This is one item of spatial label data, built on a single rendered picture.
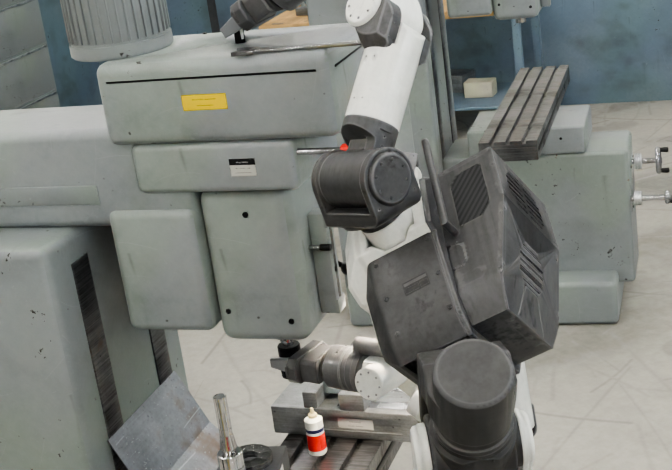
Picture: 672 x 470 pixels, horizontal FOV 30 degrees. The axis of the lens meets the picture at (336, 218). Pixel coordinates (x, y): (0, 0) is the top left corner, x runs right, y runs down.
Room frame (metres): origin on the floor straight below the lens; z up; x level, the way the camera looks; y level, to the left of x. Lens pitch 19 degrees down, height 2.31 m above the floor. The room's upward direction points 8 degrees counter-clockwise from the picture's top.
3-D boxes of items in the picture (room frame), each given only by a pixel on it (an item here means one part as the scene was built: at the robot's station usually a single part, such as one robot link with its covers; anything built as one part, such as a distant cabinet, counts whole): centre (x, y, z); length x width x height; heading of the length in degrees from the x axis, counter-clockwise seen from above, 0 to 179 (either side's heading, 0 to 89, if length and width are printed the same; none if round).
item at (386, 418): (2.56, 0.02, 1.01); 0.35 x 0.15 x 0.11; 66
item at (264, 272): (2.35, 0.14, 1.47); 0.21 x 0.19 x 0.32; 159
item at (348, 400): (2.55, -0.01, 1.04); 0.15 x 0.06 x 0.04; 156
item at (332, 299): (2.31, 0.03, 1.44); 0.04 x 0.04 x 0.21; 69
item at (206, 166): (2.37, 0.17, 1.68); 0.34 x 0.24 x 0.10; 69
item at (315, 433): (2.45, 0.11, 1.01); 0.04 x 0.04 x 0.11
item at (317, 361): (2.30, 0.06, 1.23); 0.13 x 0.12 x 0.10; 144
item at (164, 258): (2.42, 0.31, 1.47); 0.24 x 0.19 x 0.26; 159
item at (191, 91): (2.35, 0.15, 1.81); 0.47 x 0.26 x 0.16; 69
